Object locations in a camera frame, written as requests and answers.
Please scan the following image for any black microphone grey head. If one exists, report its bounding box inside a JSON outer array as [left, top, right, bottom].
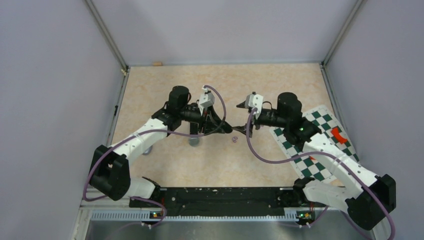
[[188, 137, 200, 147]]

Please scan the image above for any small wooden cork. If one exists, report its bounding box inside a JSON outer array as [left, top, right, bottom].
[[152, 61, 163, 67]]

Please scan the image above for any grey slotted cable duct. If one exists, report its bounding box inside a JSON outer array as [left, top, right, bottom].
[[91, 210, 312, 222]]

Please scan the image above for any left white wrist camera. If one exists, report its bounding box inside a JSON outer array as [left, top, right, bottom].
[[197, 86, 215, 115]]

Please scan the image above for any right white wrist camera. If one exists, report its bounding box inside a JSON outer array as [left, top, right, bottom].
[[244, 93, 264, 117]]

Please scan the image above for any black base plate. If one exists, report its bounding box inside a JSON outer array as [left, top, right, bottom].
[[129, 187, 327, 219]]

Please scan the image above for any green white chessboard mat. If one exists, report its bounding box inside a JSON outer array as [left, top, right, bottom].
[[268, 105, 360, 181]]

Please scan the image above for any black earbud charging case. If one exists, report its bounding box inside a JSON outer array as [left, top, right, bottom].
[[221, 121, 233, 134]]

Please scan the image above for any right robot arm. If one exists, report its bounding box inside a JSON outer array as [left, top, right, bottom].
[[238, 92, 396, 233]]

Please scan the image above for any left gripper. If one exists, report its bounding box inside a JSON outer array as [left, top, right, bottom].
[[179, 105, 226, 134]]

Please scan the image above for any aluminium frame rail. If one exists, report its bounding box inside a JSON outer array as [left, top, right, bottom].
[[79, 187, 133, 210]]

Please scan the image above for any red orange block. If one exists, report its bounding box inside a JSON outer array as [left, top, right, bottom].
[[330, 126, 348, 145]]

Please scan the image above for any grey purple earbud case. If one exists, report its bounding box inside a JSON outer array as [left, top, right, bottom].
[[142, 146, 153, 156]]

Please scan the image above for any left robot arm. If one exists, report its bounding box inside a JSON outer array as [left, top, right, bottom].
[[84, 85, 232, 207]]

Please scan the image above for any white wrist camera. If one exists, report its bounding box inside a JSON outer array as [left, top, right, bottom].
[[197, 86, 215, 115], [244, 93, 264, 117]]

